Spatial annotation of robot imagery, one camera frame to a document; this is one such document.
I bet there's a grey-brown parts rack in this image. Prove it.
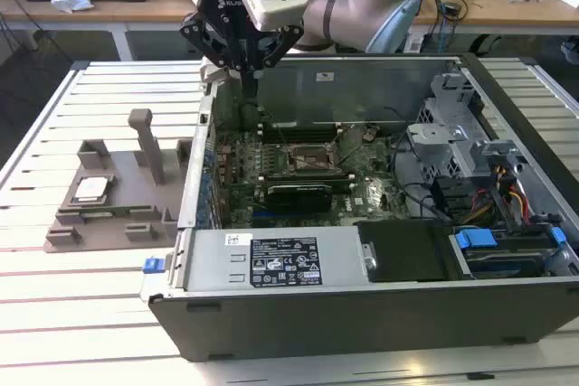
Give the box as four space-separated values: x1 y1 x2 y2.
43 108 196 254

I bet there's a CPU socket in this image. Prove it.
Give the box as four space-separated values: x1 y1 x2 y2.
288 142 339 173

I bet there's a wooden desk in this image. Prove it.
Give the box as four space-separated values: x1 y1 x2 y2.
0 0 579 61

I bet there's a grey power supply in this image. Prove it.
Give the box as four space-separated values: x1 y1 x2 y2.
183 228 368 293

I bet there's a black open PC case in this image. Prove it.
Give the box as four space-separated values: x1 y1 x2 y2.
139 52 579 362

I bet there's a silver CPU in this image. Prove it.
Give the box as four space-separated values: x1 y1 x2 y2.
73 175 110 204

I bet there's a black RAM slot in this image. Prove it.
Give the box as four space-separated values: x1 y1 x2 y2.
265 177 353 189
263 168 346 178
263 122 339 133
263 131 339 143

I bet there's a green RAM stick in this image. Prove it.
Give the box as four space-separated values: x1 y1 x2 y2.
79 207 133 219

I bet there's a hard disk in blue carrier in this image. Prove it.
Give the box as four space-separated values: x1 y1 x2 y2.
449 227 569 279

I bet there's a yellow red wire bundle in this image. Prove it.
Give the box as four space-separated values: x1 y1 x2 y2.
470 163 534 225

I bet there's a black drive bay cover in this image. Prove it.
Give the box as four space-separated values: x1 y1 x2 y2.
354 220 455 283

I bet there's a green motherboard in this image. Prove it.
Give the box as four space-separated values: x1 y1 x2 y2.
212 126 411 229

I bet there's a black graphics card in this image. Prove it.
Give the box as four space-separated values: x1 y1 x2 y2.
265 184 335 214

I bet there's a blue cable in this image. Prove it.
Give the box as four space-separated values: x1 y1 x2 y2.
434 14 457 56

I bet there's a metal drive cage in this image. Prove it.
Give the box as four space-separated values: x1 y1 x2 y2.
405 68 533 191

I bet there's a crumpled white paper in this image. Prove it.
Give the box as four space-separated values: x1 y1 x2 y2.
49 0 95 15

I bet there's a grey case handle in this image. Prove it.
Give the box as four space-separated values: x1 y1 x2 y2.
199 56 230 83

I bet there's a black wire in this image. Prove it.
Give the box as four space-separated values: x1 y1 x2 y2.
391 130 456 224

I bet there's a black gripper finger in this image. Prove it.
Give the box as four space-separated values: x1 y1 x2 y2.
179 10 252 99
250 24 305 99

